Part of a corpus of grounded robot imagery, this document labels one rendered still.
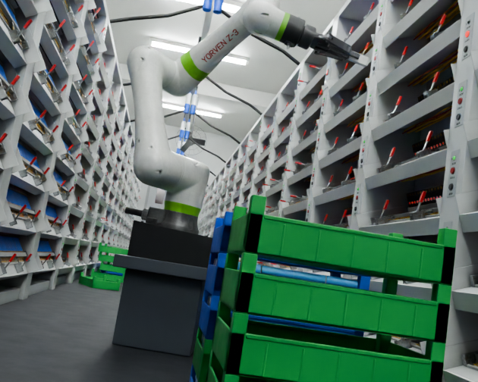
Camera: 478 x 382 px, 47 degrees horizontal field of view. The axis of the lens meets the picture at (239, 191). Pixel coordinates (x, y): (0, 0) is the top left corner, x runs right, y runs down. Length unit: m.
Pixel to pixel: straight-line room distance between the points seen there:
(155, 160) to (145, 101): 0.23
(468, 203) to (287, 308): 0.82
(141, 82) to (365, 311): 1.33
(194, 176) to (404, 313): 1.17
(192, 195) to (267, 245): 1.13
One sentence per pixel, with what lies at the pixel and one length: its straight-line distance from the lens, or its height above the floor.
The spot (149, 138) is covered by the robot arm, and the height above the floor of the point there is 0.66.
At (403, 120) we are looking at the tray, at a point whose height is 0.86.
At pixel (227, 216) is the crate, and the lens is 1.06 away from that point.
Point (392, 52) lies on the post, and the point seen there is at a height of 1.21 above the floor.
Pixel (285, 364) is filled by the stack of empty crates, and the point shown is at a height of 0.18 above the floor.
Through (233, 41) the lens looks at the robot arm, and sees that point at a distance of 1.99.
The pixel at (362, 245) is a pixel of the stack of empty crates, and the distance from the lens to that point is 0.79.
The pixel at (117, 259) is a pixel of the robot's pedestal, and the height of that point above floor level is 0.26.
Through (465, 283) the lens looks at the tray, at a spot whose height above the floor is 0.34.
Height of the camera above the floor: 0.30
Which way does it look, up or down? 8 degrees up
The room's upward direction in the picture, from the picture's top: 9 degrees clockwise
